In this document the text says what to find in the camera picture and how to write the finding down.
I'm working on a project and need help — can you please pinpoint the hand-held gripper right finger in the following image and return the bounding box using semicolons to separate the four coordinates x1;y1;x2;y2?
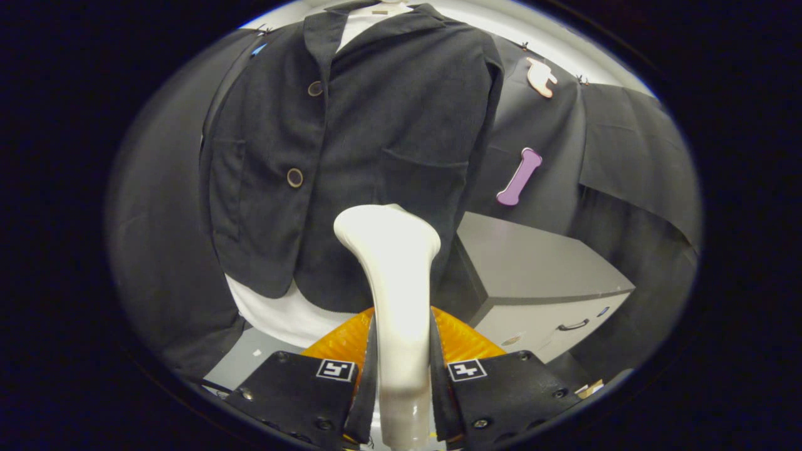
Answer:
429;306;583;450

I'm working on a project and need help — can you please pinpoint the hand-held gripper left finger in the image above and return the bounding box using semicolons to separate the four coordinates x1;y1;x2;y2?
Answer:
224;307;379;451

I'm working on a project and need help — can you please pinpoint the white garment steamer head hose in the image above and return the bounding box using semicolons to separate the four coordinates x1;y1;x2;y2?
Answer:
333;204;442;448

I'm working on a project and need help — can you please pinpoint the black suit jacket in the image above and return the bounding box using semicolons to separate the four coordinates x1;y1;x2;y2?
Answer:
199;2;506;314

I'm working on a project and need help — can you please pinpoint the grey cabinet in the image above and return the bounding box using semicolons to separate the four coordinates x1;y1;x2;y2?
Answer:
432;212;635;364

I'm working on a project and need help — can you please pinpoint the black backdrop cloth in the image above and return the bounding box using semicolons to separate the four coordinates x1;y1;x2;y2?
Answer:
107;28;702;383

